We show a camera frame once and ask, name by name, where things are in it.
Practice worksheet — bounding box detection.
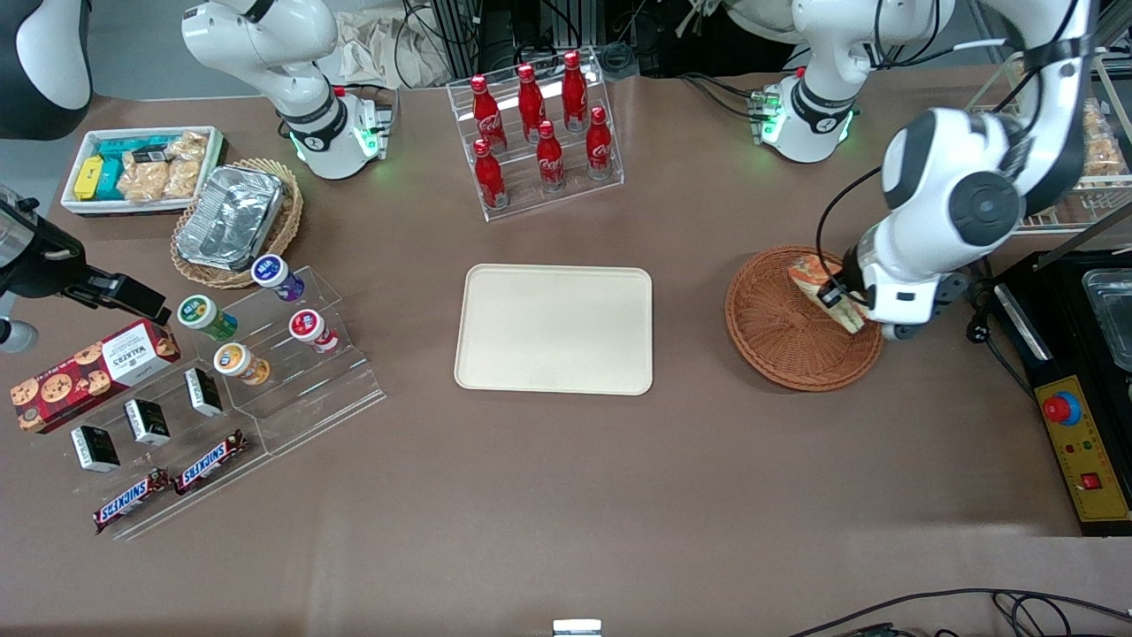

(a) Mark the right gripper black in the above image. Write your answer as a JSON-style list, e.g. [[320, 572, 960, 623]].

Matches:
[[0, 181, 172, 326]]

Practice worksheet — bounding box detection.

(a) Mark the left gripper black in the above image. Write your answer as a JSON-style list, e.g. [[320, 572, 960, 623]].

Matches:
[[818, 246, 970, 343]]

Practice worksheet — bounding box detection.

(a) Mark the triangular sandwich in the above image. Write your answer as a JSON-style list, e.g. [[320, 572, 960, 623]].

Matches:
[[789, 254, 869, 335]]

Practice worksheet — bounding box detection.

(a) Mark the brown round wicker basket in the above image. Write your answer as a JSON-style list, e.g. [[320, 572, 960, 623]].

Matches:
[[724, 245, 886, 392]]

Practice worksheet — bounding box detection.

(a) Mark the aluminium foil tray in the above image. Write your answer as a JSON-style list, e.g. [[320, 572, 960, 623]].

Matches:
[[177, 165, 285, 272]]

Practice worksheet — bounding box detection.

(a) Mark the light tan wicker basket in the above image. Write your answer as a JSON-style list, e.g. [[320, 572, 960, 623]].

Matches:
[[171, 158, 304, 290]]

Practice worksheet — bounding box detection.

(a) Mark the cream plastic tray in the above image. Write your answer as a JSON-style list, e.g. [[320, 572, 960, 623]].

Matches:
[[454, 264, 654, 396]]

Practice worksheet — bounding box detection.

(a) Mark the green lid yogurt cup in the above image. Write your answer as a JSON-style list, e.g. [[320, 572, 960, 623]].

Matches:
[[177, 295, 239, 342]]

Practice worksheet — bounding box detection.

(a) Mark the red Walkers cookie box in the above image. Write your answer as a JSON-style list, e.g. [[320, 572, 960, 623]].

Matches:
[[11, 319, 181, 434]]

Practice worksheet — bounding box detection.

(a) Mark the white rectangular snack bin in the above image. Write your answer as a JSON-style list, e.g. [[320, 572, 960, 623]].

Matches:
[[60, 126, 227, 218]]

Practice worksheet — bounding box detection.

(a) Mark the small black carton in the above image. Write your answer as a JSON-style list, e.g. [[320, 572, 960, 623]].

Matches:
[[71, 426, 121, 473], [184, 367, 224, 418], [124, 399, 171, 446]]

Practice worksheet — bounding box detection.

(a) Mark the orange lid yogurt cup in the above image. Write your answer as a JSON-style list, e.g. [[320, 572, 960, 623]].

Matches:
[[213, 342, 272, 387]]

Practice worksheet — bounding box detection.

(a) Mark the purple lid yogurt cup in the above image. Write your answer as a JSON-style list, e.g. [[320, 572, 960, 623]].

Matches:
[[251, 254, 306, 303]]

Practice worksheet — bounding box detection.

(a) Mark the teal long box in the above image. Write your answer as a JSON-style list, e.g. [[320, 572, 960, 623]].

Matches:
[[97, 136, 174, 162]]

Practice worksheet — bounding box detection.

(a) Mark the red lid yogurt cup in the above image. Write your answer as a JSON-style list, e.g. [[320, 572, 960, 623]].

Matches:
[[289, 309, 340, 354]]

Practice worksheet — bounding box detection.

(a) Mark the Snickers chocolate bar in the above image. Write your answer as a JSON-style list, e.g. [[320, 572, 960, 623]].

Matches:
[[172, 430, 248, 495], [93, 468, 170, 534]]

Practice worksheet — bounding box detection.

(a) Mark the clear acrylic stepped cup stand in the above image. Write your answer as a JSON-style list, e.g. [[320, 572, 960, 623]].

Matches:
[[187, 265, 388, 457]]

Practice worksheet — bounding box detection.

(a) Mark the clear acrylic stepped candy stand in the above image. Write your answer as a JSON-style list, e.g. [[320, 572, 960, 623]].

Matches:
[[22, 349, 271, 542]]

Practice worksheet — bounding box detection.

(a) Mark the black yellow control box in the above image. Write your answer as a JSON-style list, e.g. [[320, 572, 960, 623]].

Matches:
[[990, 250, 1132, 538]]

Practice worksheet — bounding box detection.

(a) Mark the grey metal bar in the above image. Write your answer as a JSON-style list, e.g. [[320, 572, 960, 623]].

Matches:
[[1033, 202, 1132, 272]]

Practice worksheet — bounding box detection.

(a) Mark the red emergency stop button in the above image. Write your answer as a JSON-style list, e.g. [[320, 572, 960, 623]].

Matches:
[[1042, 390, 1083, 426]]

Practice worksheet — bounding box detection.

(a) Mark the steel pan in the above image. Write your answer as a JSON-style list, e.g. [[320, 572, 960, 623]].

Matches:
[[1081, 268, 1132, 372]]

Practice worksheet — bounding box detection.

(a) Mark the red cola bottle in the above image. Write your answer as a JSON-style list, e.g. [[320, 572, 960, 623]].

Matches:
[[585, 106, 616, 180], [516, 64, 548, 142], [470, 74, 508, 153], [472, 139, 511, 211], [535, 120, 568, 192], [562, 50, 590, 132]]

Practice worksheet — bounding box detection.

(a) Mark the clear acrylic bottle rack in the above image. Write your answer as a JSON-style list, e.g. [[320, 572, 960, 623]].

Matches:
[[447, 49, 625, 222]]

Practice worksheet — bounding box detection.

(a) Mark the crumpled white cloth bag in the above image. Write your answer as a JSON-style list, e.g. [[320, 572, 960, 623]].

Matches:
[[336, 11, 454, 89]]

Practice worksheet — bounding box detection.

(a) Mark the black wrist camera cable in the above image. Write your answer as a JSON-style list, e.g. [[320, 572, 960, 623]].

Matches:
[[815, 164, 888, 297]]

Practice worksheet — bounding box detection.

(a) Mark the right wrist grey round mount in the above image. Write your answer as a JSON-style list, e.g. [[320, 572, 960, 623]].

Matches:
[[0, 318, 39, 355]]

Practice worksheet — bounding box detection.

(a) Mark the black power cable with plug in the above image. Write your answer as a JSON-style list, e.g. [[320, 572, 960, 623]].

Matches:
[[964, 279, 1036, 395]]

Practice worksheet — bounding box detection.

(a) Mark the white wire bread rack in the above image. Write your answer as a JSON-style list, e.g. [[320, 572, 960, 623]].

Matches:
[[966, 49, 1132, 235]]

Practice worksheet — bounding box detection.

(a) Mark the thin black cable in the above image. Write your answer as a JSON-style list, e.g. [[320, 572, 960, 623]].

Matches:
[[787, 587, 1132, 637]]

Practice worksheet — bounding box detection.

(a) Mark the black equipment with cables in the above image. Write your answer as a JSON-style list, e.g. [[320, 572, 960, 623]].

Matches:
[[394, 0, 611, 88]]

